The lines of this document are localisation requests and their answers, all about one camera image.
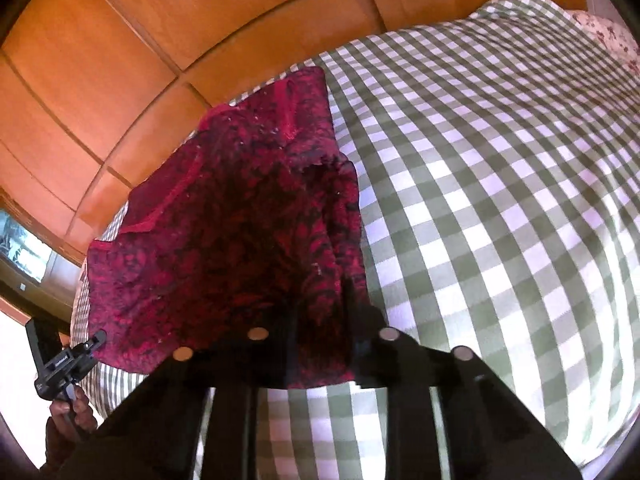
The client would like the orange wooden wardrobe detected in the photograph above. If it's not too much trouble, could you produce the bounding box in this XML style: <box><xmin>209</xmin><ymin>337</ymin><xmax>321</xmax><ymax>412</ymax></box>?
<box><xmin>0</xmin><ymin>0</ymin><xmax>589</xmax><ymax>266</ymax></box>

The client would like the left hand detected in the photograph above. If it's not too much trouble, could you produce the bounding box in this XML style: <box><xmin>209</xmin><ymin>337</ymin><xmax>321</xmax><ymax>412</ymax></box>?
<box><xmin>46</xmin><ymin>386</ymin><xmax>99</xmax><ymax>469</ymax></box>

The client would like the red lace underwear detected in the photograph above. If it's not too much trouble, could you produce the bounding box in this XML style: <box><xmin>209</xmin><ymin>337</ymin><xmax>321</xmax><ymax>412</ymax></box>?
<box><xmin>87</xmin><ymin>66</ymin><xmax>367</xmax><ymax>388</ymax></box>

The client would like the floral pillow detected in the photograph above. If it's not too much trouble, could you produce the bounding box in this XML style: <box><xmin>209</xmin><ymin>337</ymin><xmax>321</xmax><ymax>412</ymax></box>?
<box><xmin>570</xmin><ymin>10</ymin><xmax>639</xmax><ymax>76</ymax></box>

